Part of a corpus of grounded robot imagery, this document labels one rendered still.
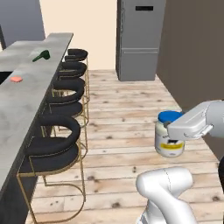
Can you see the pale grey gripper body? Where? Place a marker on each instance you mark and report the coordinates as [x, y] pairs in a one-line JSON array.
[[186, 124]]

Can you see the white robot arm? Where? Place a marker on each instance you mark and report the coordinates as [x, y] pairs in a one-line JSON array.
[[166, 189]]

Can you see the white blue-lidded mayonnaise jar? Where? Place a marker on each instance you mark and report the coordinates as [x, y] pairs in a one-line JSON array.
[[167, 144]]

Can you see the green condiment bottle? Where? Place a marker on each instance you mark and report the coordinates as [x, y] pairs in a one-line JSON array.
[[41, 55]]

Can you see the grey dining counter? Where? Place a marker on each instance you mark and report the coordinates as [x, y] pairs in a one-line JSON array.
[[26, 87]]

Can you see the grey fridge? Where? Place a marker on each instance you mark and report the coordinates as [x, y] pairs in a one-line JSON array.
[[140, 40]]

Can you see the orange flat round sponge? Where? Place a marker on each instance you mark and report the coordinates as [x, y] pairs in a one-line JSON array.
[[16, 79]]

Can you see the black stool with gold frame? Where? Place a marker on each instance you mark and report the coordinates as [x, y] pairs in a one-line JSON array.
[[65, 97], [73, 70], [76, 54], [54, 145]]

